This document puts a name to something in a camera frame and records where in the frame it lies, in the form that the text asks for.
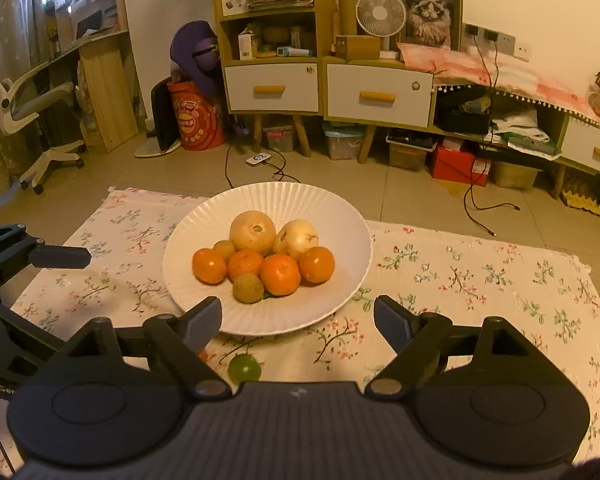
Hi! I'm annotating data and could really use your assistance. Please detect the clear bin with blue lid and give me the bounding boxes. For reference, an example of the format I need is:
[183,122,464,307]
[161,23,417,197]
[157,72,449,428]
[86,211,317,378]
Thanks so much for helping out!
[322,121,366,161]

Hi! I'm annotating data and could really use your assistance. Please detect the beige storage bin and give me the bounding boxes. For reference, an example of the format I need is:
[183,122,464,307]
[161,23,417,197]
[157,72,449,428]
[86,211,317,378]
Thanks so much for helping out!
[489,160,539,190]

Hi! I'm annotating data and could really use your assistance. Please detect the pink cloth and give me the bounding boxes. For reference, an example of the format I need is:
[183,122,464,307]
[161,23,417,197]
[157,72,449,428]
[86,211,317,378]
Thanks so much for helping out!
[397,42,600,127]

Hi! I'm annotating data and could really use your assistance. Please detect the tall wooden shelf cabinet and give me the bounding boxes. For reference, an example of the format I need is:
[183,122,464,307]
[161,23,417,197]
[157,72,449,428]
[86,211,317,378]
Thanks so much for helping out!
[211,0,327,157]

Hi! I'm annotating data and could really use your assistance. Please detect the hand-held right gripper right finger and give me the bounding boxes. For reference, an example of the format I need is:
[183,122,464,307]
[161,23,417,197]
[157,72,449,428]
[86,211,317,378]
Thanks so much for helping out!
[364,296,543,402]

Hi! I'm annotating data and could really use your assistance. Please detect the white device with cable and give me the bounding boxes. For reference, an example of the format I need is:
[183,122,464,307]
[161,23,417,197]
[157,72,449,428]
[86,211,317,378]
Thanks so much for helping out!
[224,125,303,186]

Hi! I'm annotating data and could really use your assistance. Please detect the black cable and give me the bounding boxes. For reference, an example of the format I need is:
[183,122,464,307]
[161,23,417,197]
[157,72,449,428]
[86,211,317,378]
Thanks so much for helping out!
[462,32,522,237]

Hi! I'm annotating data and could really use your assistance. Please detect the low wooden cabinet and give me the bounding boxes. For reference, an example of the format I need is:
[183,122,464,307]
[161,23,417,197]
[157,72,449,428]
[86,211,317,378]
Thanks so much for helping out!
[322,55,437,164]

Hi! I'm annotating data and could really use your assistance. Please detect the green round citrus fruit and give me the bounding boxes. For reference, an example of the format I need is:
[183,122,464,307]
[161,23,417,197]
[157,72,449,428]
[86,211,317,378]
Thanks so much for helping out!
[228,353,262,384]

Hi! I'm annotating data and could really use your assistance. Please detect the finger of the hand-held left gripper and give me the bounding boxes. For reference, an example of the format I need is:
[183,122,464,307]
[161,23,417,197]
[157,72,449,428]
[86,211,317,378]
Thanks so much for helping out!
[0,299,69,386]
[0,225,92,281]

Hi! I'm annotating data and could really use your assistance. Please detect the white bench drawer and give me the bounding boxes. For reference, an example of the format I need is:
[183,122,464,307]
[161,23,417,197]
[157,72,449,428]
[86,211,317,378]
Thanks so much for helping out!
[560,117,600,182]

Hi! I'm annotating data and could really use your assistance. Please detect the framed cat picture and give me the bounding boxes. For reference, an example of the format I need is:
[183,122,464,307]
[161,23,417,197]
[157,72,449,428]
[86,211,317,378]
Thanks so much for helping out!
[390,0,464,52]

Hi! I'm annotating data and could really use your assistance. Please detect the wall sockets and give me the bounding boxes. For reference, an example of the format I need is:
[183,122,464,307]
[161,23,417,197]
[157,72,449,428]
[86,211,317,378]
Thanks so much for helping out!
[462,24,531,61]

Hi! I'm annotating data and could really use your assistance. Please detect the white flat base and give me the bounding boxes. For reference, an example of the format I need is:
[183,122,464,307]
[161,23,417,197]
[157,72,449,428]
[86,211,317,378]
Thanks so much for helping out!
[134,132,181,158]

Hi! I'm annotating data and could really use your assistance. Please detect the white drawer with wooden handle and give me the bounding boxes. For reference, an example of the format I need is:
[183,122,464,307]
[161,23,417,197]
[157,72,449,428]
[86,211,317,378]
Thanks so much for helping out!
[224,62,320,114]
[327,64,434,129]

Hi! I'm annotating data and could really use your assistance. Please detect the blemished pale yellow melon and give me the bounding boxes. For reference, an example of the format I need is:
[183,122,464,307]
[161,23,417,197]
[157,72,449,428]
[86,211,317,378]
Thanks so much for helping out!
[272,219,320,261]

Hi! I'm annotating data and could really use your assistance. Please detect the smooth pale yellow melon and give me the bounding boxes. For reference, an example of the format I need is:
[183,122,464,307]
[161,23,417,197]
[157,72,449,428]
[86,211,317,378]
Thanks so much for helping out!
[229,210,277,256]

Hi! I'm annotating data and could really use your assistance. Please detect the cardboard tube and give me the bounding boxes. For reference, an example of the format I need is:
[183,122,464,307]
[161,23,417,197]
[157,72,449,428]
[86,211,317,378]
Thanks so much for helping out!
[336,0,357,52]

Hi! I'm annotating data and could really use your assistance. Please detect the white ribbed plate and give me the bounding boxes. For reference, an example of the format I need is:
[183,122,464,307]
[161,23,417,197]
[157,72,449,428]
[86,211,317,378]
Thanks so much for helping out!
[162,182,373,336]

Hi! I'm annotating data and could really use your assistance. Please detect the small white desk fan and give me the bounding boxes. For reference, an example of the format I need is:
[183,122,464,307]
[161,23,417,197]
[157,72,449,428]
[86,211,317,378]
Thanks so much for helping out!
[356,0,407,59]

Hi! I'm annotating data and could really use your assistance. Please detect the floral tablecloth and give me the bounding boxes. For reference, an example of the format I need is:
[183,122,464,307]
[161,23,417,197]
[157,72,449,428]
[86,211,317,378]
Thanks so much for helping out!
[0,187,600,480]

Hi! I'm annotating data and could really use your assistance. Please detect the orange tangerine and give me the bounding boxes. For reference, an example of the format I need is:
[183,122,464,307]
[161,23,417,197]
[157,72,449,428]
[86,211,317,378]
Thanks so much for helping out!
[259,254,302,297]
[227,249,265,283]
[299,246,337,285]
[192,247,228,286]

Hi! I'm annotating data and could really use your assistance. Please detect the red printed barrel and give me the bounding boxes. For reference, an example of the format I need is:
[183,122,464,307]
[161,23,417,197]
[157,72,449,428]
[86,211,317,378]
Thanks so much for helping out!
[167,79,226,152]

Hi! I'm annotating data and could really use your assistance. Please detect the wooden desk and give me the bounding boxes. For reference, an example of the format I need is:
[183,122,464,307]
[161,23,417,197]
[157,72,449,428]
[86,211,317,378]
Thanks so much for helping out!
[45,0,142,154]

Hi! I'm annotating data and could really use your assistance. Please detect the red box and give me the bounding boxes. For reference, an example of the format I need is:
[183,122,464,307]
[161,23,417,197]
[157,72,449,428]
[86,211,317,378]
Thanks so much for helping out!
[429,144,491,187]

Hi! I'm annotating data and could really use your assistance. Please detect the white carton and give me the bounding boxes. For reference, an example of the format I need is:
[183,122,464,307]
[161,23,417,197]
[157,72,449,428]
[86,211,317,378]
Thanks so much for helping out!
[237,30,260,60]

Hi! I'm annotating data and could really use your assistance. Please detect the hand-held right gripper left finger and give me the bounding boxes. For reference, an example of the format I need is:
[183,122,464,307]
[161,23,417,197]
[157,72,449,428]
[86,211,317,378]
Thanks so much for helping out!
[47,296,233,402]

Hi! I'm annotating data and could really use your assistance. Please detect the storage bin with black lid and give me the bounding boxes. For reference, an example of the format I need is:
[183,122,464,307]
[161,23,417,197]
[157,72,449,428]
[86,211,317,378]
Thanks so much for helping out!
[385,129,439,171]

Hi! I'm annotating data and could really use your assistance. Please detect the purple plush toy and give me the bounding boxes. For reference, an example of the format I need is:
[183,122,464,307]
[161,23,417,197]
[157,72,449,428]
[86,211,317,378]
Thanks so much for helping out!
[170,20,222,99]

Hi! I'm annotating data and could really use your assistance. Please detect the small wooden box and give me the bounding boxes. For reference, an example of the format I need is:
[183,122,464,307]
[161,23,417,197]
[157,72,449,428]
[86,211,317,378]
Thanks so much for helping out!
[334,35,381,61]

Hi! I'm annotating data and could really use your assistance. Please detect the small clear storage bin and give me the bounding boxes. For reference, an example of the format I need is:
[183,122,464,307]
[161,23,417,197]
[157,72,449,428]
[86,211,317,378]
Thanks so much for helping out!
[262,125,296,154]

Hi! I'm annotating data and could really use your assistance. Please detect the white office chair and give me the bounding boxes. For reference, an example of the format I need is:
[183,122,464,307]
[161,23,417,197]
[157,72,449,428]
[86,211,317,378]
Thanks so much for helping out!
[0,30,87,196]

